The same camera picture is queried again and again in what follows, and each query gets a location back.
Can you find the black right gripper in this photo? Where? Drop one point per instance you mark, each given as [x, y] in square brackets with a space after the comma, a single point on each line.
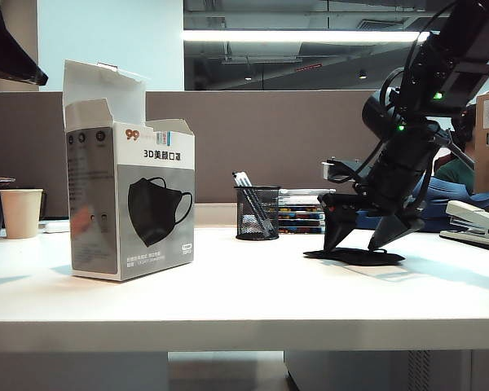
[403, 167]

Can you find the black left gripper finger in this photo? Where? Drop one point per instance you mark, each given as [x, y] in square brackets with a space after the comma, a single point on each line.
[8, 53]

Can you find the black face mask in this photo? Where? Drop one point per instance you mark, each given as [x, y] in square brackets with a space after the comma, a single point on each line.
[358, 258]

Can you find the white grey mask box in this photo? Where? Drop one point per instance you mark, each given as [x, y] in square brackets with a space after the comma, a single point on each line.
[155, 252]

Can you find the colourful printed box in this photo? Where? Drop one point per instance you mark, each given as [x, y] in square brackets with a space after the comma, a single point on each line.
[299, 228]
[299, 213]

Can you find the clear plastic case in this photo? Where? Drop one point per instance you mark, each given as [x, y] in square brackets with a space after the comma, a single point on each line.
[301, 197]

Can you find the person in green top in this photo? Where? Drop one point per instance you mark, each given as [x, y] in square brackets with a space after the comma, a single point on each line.
[456, 175]

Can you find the white grey stapler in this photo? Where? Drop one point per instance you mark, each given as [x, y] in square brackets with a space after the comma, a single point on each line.
[472, 218]

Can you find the black mesh pen holder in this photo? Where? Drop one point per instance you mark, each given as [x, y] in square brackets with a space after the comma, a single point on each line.
[265, 203]

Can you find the brown desk partition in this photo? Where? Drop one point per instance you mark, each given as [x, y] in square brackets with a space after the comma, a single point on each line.
[269, 142]

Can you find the black white pen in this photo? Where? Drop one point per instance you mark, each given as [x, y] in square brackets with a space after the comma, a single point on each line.
[245, 179]
[237, 179]

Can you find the beige paper cup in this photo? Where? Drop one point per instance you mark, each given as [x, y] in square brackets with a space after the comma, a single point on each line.
[21, 216]

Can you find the ceiling light strip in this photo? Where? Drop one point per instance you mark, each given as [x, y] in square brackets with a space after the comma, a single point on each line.
[289, 36]

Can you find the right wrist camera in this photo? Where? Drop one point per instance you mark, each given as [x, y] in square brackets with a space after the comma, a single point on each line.
[342, 169]

